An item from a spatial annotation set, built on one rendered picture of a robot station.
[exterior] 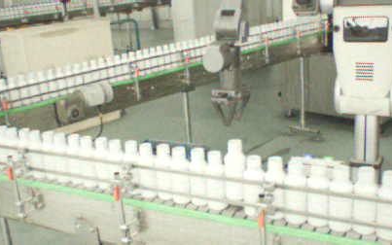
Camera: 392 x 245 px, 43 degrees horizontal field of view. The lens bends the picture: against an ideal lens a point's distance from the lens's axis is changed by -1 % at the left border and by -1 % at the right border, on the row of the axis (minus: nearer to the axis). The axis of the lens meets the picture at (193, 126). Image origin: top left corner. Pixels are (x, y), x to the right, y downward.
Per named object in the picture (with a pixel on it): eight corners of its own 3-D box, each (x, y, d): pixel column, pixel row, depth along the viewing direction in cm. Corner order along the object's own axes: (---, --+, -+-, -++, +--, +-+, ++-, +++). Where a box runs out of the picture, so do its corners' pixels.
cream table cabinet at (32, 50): (94, 110, 649) (82, 19, 614) (123, 118, 605) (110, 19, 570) (16, 133, 579) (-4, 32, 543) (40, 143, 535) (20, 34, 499)
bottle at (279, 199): (280, 222, 131) (279, 164, 126) (261, 217, 135) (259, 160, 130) (291, 213, 136) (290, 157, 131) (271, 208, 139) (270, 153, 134)
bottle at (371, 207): (357, 237, 121) (359, 175, 116) (348, 225, 127) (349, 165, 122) (380, 234, 121) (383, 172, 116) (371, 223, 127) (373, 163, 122)
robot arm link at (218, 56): (249, 19, 125) (219, 19, 129) (230, 22, 115) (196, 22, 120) (249, 67, 128) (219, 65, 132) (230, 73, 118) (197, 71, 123)
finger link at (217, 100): (211, 127, 130) (210, 91, 127) (223, 121, 136) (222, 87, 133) (235, 129, 126) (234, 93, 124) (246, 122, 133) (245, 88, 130)
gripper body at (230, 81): (211, 96, 128) (210, 68, 126) (228, 89, 136) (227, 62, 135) (234, 97, 125) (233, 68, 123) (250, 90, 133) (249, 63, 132)
